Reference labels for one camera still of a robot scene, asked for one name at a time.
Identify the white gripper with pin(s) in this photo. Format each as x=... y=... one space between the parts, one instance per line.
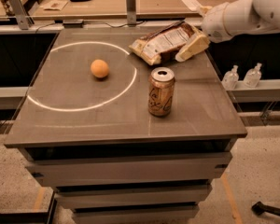
x=215 y=22

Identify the brown chip bag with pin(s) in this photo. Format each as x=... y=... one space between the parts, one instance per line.
x=163 y=45

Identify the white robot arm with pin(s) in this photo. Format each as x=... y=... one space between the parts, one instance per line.
x=224 y=22

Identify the orange soda can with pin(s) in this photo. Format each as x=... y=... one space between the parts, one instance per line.
x=161 y=91

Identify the white paper sheet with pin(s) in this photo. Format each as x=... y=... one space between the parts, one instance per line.
x=192 y=5

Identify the clear sanitizer bottle left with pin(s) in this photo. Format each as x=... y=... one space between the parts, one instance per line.
x=230 y=79

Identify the clear sanitizer bottle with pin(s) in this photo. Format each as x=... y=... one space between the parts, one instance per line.
x=252 y=77
x=230 y=79

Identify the clear sanitizer bottle right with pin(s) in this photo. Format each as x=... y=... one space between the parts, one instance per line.
x=252 y=77

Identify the orange fruit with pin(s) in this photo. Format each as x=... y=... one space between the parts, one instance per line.
x=99 y=68

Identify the small paper card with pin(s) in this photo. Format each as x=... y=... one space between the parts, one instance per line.
x=55 y=5

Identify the grey drawer cabinet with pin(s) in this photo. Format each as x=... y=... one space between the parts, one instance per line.
x=95 y=143

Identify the black chair base leg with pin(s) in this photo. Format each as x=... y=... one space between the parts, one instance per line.
x=259 y=208

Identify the metal bracket middle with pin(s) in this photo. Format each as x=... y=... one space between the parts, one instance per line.
x=131 y=12

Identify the metal bracket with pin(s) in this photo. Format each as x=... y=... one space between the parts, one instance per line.
x=22 y=17
x=131 y=12

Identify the metal bracket left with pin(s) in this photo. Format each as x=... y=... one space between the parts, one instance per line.
x=22 y=17

